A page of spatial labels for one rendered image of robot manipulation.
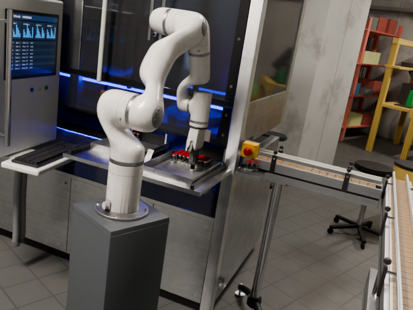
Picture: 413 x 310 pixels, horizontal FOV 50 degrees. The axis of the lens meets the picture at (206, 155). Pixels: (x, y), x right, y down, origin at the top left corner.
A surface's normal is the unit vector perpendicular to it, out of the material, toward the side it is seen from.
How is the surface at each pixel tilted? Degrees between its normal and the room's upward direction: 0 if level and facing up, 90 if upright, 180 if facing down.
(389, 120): 90
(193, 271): 90
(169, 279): 90
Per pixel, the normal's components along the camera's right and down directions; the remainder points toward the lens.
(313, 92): 0.69, 0.29
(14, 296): 0.14, -0.95
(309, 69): -0.71, 0.09
